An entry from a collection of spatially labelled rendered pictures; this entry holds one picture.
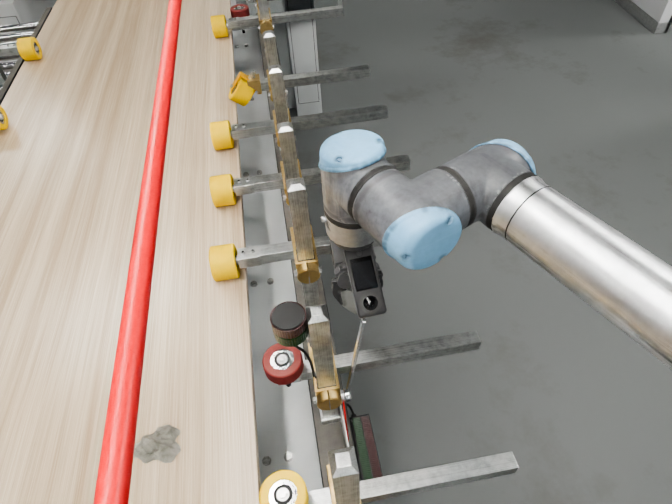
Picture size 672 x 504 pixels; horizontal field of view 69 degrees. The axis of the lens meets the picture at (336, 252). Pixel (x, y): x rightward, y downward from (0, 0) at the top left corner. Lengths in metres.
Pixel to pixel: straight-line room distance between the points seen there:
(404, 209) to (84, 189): 1.11
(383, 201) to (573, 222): 0.22
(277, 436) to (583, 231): 0.87
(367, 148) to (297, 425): 0.78
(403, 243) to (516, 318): 1.67
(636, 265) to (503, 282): 1.74
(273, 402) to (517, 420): 1.02
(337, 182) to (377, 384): 1.39
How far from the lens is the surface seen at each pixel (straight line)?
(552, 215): 0.63
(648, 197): 3.00
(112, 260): 1.29
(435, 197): 0.61
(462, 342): 1.08
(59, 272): 1.33
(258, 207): 1.72
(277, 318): 0.81
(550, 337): 2.21
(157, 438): 0.99
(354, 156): 0.65
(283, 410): 1.27
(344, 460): 0.67
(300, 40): 3.04
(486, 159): 0.68
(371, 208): 0.62
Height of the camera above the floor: 1.77
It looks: 48 degrees down
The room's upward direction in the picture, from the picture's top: 4 degrees counter-clockwise
